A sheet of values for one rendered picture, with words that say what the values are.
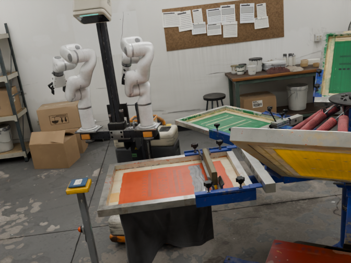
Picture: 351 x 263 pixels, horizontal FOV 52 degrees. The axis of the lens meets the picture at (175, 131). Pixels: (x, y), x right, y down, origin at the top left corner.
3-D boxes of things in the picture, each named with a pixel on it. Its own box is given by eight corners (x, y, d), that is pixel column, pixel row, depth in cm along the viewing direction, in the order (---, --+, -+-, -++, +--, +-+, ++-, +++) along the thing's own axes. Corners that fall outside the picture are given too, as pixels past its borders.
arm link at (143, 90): (154, 104, 245) (151, 80, 240) (136, 107, 240) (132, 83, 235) (150, 101, 253) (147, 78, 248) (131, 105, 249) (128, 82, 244)
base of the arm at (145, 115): (142, 122, 262) (139, 101, 257) (159, 121, 259) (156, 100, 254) (136, 129, 248) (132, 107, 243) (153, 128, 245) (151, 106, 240)
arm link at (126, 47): (151, 51, 222) (128, 55, 217) (144, 64, 242) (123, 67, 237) (144, 26, 224) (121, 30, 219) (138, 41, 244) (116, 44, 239)
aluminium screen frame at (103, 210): (98, 217, 178) (96, 210, 177) (110, 169, 233) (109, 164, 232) (256, 196, 180) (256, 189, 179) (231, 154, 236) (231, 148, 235)
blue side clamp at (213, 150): (185, 164, 231) (184, 153, 229) (185, 160, 236) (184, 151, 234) (232, 157, 232) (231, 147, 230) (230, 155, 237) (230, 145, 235)
